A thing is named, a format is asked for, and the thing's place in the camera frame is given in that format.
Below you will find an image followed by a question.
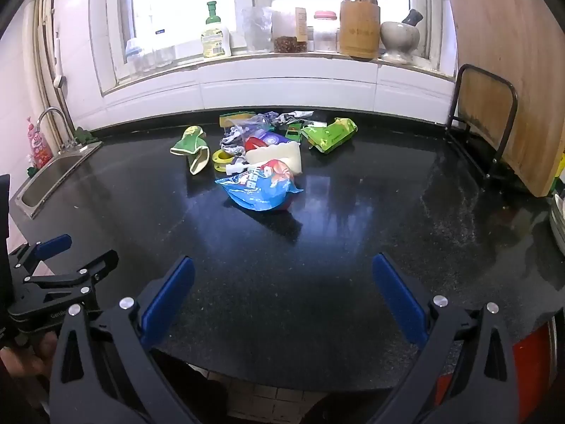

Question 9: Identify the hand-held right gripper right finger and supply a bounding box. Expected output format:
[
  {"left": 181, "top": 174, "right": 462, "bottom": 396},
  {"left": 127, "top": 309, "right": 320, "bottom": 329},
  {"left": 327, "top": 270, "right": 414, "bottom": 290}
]
[{"left": 371, "top": 252, "right": 519, "bottom": 424}]

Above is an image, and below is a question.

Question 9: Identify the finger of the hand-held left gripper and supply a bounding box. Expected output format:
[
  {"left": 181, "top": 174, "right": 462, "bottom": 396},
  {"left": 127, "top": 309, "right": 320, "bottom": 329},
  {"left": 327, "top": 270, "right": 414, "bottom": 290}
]
[
  {"left": 9, "top": 234, "right": 73, "bottom": 275},
  {"left": 9, "top": 249, "right": 120, "bottom": 314}
]

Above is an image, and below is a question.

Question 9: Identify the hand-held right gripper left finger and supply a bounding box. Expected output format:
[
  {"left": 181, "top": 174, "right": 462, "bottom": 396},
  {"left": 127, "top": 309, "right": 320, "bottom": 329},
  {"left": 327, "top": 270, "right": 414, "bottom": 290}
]
[{"left": 48, "top": 255, "right": 204, "bottom": 424}]

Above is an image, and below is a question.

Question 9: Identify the blue snack bag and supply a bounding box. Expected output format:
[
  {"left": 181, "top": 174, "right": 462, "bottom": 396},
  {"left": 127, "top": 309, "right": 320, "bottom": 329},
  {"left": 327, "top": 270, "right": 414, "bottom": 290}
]
[{"left": 215, "top": 159, "right": 304, "bottom": 212}]

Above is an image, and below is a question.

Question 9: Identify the yellow tape ring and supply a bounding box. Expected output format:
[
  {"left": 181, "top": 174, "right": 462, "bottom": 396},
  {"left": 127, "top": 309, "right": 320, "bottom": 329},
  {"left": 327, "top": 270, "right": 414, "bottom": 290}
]
[{"left": 212, "top": 149, "right": 236, "bottom": 172}]

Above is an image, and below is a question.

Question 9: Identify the white tube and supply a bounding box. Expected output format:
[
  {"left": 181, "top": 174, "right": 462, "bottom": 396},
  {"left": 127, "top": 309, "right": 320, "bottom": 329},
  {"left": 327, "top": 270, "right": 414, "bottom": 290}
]
[{"left": 225, "top": 161, "right": 262, "bottom": 176}]

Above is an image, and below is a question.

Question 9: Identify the green and cream glove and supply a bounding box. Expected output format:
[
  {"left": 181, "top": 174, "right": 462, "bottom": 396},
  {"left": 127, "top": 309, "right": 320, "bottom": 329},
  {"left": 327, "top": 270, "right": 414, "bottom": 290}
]
[{"left": 171, "top": 126, "right": 212, "bottom": 176}]

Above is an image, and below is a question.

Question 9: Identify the green snack packet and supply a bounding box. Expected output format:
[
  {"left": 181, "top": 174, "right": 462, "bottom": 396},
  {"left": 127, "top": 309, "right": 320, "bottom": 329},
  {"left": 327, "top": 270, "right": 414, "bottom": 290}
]
[{"left": 308, "top": 118, "right": 358, "bottom": 153}]

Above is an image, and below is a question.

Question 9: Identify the yellow green sponge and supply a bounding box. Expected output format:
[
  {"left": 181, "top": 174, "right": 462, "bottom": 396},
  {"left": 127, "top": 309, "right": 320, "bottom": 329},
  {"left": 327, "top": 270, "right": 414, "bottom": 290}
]
[{"left": 219, "top": 113, "right": 257, "bottom": 131}]

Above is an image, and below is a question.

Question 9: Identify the white green wrapper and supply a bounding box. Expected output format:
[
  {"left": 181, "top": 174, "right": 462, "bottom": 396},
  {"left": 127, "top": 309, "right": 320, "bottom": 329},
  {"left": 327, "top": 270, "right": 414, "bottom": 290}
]
[{"left": 265, "top": 110, "right": 315, "bottom": 131}]

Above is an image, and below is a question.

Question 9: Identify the person's left hand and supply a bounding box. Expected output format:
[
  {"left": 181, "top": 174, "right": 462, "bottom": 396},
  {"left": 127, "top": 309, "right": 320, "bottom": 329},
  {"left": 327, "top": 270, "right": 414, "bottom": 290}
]
[{"left": 0, "top": 331, "right": 59, "bottom": 379}]

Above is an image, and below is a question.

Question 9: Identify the stainless steel sink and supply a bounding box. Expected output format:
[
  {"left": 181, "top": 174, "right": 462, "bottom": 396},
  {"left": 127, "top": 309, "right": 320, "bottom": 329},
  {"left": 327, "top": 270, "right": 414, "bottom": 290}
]
[{"left": 10, "top": 141, "right": 103, "bottom": 219}]

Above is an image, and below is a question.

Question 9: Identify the pink detergent bottle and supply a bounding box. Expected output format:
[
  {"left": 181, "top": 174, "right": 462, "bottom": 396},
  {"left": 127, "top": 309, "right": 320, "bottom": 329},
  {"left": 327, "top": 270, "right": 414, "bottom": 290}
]
[{"left": 25, "top": 117, "right": 54, "bottom": 169}]

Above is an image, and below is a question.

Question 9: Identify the chrome faucet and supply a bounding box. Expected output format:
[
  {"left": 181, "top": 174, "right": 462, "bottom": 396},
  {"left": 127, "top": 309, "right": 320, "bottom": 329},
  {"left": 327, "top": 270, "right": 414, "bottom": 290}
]
[{"left": 36, "top": 107, "right": 79, "bottom": 151}]

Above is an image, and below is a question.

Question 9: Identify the clear plastic bottle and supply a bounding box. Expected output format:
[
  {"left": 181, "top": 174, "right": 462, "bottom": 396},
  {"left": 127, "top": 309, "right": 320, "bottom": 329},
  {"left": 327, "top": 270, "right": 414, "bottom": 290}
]
[
  {"left": 125, "top": 39, "right": 153, "bottom": 74},
  {"left": 151, "top": 26, "right": 176, "bottom": 68}
]

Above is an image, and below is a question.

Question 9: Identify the black metal rack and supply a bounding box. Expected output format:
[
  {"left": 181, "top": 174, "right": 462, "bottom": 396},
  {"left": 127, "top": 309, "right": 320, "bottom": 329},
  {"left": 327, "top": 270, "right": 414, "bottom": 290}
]
[{"left": 444, "top": 64, "right": 520, "bottom": 182}]

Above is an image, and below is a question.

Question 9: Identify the stone mortar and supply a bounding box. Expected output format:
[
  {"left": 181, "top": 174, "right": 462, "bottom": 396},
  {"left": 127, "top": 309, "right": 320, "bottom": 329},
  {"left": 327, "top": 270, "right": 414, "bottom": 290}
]
[{"left": 380, "top": 21, "right": 420, "bottom": 63}]

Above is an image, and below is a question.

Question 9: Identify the green cap dish soap bottle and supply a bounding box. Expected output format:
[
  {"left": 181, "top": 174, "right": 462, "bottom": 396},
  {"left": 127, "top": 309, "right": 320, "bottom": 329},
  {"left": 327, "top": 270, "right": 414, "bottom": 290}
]
[{"left": 201, "top": 1, "right": 232, "bottom": 58}]

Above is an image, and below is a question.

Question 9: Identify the wooden cutting board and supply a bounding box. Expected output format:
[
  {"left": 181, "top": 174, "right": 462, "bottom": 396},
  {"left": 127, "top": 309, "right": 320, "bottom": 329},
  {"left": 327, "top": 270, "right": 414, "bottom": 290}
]
[{"left": 439, "top": 0, "right": 565, "bottom": 197}]

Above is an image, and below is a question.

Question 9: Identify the bamboo chopstick holder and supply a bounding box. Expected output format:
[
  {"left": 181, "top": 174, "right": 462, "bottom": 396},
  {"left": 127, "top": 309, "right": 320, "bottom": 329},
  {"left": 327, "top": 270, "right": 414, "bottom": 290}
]
[{"left": 339, "top": 1, "right": 381, "bottom": 59}]

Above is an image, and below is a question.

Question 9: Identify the red lid jar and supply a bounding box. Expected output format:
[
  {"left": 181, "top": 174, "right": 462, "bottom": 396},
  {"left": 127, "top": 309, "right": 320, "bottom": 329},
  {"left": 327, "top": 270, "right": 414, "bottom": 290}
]
[{"left": 313, "top": 10, "right": 340, "bottom": 53}]

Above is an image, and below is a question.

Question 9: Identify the glass jar with spices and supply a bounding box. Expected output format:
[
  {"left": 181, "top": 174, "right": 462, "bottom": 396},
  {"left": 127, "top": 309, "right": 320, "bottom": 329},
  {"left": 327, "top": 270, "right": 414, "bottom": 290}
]
[{"left": 270, "top": 0, "right": 309, "bottom": 54}]

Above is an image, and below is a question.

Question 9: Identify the clear plastic container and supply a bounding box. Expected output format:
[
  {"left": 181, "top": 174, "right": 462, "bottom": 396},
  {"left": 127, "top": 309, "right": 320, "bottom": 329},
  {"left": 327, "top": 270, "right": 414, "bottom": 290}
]
[{"left": 242, "top": 6, "right": 273, "bottom": 54}]

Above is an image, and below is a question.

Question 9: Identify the white wall pipe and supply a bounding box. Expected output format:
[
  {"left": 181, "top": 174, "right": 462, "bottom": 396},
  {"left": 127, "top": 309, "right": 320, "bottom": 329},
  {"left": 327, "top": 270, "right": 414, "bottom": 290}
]
[{"left": 37, "top": 0, "right": 68, "bottom": 111}]

